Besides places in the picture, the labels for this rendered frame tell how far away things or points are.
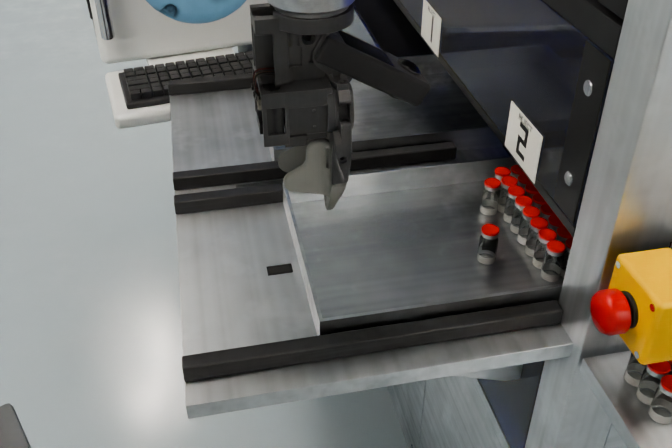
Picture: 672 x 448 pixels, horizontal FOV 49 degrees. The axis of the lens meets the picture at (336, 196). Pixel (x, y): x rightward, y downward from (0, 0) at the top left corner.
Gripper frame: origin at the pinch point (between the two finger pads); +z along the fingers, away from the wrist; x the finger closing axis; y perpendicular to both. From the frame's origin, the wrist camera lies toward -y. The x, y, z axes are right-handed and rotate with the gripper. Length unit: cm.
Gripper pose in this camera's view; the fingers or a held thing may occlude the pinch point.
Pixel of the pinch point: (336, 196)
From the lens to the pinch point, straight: 74.6
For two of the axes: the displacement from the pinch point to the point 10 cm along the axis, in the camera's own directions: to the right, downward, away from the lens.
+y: -9.8, 1.2, -1.7
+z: 0.0, 8.2, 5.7
